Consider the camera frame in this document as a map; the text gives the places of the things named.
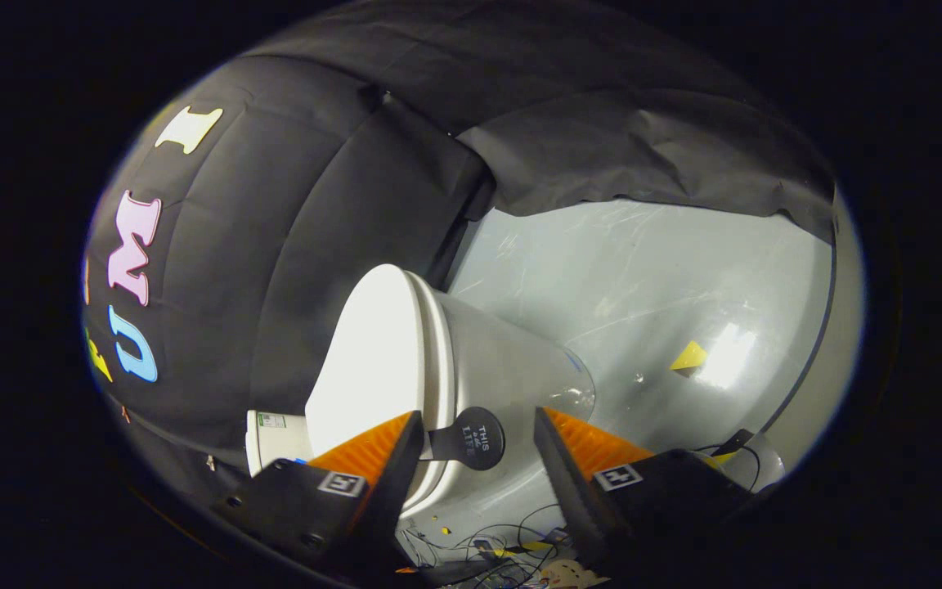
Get tan cardboard piece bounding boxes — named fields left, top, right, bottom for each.
left=540, top=559, right=608, bottom=589

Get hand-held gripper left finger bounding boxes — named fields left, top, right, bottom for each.
left=211, top=411, right=426, bottom=588

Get black lid lift handle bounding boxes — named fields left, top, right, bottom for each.
left=424, top=407, right=507, bottom=472

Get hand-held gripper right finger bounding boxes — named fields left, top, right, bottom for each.
left=533, top=407, right=755, bottom=575

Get tangle of thin cables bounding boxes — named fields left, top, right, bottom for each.
left=400, top=502, right=596, bottom=589

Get black backdrop cloth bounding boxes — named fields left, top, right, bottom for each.
left=83, top=0, right=838, bottom=485

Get yellow floor tape piece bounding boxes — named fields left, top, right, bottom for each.
left=671, top=340, right=710, bottom=379

